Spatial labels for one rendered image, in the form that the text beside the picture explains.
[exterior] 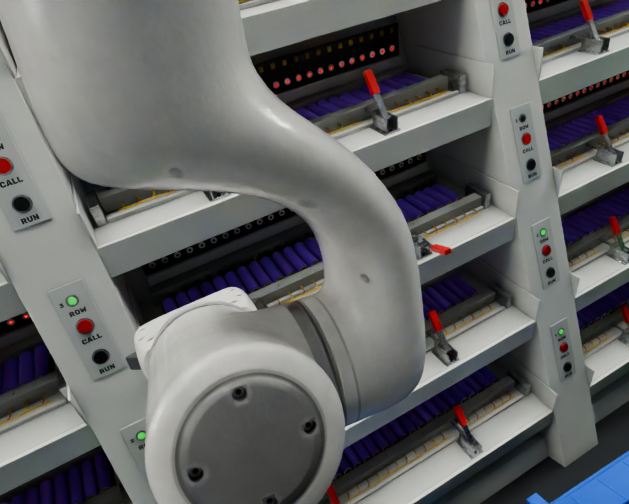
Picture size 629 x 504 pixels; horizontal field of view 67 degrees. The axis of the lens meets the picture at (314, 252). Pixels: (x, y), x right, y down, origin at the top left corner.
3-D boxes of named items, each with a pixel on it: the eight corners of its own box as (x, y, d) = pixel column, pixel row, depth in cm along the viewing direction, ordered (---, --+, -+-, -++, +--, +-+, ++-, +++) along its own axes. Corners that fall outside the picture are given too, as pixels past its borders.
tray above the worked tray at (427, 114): (490, 125, 76) (498, 33, 67) (111, 278, 58) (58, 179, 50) (412, 95, 91) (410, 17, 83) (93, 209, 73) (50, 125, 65)
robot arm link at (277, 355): (271, 285, 33) (131, 328, 30) (343, 312, 20) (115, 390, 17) (301, 399, 33) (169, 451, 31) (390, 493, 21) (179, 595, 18)
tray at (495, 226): (513, 239, 81) (519, 191, 76) (174, 409, 64) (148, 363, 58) (437, 193, 96) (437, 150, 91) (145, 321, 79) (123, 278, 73)
